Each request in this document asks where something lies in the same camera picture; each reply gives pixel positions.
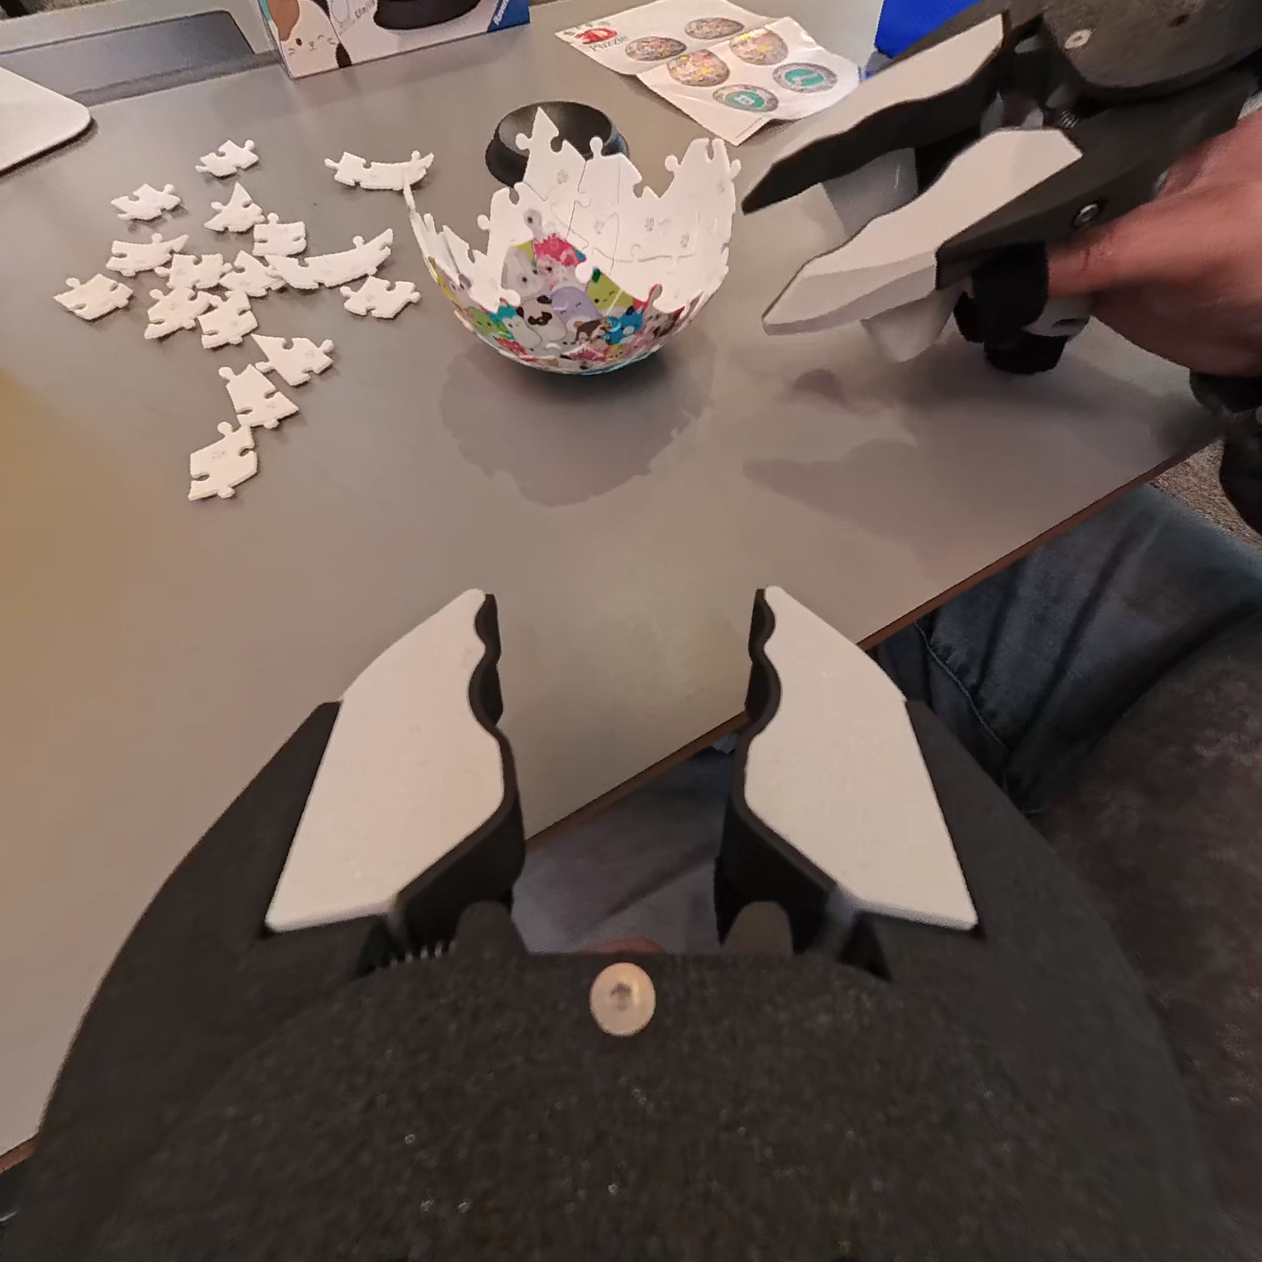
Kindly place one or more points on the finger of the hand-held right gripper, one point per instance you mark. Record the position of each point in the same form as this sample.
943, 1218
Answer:
886, 256
907, 79

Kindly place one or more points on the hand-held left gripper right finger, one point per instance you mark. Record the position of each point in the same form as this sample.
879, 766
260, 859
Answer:
847, 799

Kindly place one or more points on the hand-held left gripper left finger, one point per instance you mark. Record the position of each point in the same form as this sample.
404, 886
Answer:
393, 790

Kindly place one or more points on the partly built colourful puzzle ball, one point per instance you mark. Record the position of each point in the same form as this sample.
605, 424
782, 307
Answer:
581, 286

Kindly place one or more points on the black round puzzle stand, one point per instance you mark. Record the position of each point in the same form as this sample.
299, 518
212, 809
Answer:
581, 119

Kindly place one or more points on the printed puzzle box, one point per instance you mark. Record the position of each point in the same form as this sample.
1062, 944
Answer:
393, 29

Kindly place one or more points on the group of white puzzle pieces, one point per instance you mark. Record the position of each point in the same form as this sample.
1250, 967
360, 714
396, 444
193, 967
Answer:
227, 286

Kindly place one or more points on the person's right hand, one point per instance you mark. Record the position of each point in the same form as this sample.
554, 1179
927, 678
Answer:
1193, 267

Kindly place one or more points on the blue plastic bin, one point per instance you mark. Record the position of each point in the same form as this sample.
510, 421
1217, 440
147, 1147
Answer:
916, 25

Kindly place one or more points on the printed sticker sheet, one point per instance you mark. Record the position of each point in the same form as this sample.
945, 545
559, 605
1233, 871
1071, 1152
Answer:
709, 70

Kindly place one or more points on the person's dark pants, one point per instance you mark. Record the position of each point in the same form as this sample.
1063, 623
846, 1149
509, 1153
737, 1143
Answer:
1065, 612

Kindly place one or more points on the white flat pad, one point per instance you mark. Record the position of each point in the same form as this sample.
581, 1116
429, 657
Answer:
34, 119

